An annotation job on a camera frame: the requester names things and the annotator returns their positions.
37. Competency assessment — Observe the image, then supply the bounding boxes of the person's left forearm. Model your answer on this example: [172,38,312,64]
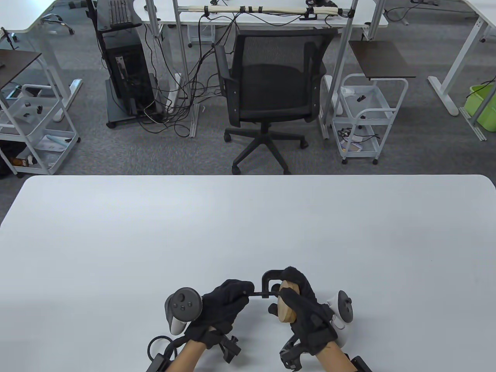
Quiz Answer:
[169,334,212,372]

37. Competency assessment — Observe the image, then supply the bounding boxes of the person's right forearm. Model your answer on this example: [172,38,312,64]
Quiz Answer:
[310,343,354,372]

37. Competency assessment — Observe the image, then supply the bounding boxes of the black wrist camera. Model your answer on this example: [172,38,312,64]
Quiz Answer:
[279,336,307,370]
[217,335,241,364]

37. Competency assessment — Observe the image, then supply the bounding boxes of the person's right hand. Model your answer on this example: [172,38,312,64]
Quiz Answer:
[268,266,338,355]

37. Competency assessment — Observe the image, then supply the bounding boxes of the white desk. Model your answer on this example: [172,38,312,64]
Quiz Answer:
[132,0,389,31]
[403,0,496,117]
[0,0,84,123]

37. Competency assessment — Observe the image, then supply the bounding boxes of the white power strip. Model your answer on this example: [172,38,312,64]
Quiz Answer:
[166,72,183,114]

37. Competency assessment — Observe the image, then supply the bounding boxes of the black keyboard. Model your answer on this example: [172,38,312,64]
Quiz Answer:
[109,0,131,26]

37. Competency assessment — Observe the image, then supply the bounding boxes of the green plastic bin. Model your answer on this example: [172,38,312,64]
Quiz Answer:
[464,84,496,131]

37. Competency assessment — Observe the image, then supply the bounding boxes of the brown side table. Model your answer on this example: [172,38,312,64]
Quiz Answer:
[0,49,42,92]
[349,40,417,81]

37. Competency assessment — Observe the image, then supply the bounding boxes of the black glove cable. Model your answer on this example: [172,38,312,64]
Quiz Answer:
[146,333,188,365]

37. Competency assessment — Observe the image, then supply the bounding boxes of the black mesh office chair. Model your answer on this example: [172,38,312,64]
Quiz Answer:
[212,29,338,176]

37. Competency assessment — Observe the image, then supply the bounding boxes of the person's left hand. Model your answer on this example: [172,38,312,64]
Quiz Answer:
[185,279,255,346]

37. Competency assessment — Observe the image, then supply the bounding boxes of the black metal clamp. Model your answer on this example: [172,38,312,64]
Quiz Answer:
[248,270,289,300]

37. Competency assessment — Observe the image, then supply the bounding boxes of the white and black controller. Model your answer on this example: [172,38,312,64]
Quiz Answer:
[165,287,203,336]
[325,291,354,347]

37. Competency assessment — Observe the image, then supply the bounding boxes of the aluminium floor rail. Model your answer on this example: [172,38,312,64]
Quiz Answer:
[459,107,489,142]

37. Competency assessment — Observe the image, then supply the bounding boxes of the white rolling cabinet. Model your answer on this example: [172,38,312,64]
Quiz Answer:
[187,23,216,48]

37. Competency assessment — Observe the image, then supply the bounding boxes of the white wire rolling cart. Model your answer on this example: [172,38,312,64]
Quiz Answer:
[331,74,409,165]
[0,83,81,177]

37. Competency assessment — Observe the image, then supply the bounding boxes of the tangle of black cables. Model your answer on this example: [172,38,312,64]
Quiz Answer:
[136,11,241,138]

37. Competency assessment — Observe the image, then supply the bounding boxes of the black computer tower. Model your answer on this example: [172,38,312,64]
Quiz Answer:
[103,43,158,117]

